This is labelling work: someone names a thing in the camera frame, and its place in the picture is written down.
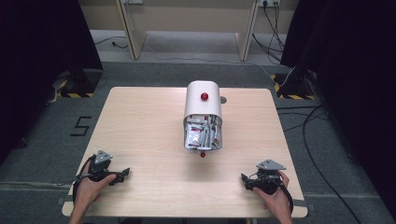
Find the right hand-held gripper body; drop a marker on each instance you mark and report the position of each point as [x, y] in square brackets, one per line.
[267, 182]

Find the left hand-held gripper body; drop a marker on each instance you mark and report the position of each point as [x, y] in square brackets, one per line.
[100, 168]

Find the person's right hand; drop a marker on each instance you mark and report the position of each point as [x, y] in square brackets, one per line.
[277, 200]

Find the person's left hand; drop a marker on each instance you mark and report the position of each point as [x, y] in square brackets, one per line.
[87, 189]

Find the pile of silver packets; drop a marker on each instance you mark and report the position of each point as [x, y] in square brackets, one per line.
[200, 133]

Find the grey round table grommet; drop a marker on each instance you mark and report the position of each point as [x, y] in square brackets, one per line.
[223, 100]

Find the white container with red knobs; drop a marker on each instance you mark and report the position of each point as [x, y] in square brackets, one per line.
[203, 105]

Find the black stand base striped tape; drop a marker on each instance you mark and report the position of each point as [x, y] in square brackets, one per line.
[81, 82]
[294, 87]

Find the black curtain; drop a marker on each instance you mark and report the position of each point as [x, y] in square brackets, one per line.
[351, 77]
[37, 62]

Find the beige wooden desk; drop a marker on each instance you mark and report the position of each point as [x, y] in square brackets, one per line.
[193, 18]

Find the grey table edge bracket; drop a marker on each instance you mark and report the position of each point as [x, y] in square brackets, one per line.
[300, 202]
[61, 201]

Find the white wall power socket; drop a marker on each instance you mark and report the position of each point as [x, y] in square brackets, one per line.
[269, 2]

